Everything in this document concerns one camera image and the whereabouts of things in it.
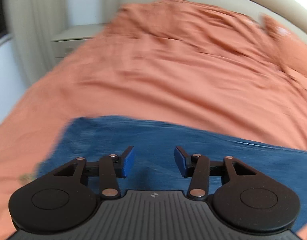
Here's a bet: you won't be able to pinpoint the orange bed duvet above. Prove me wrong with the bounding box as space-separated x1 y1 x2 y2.
0 0 307 239

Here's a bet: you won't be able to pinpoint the beige pleated curtain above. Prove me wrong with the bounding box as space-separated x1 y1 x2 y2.
3 0 68 86

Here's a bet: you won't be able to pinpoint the beige left nightstand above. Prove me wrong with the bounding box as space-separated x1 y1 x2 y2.
51 24 105 58

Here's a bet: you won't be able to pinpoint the orange pillow right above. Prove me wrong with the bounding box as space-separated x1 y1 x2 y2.
262 15 307 81

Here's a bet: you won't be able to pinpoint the blue denim jeans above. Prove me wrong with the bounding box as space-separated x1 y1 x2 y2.
37 116 307 239

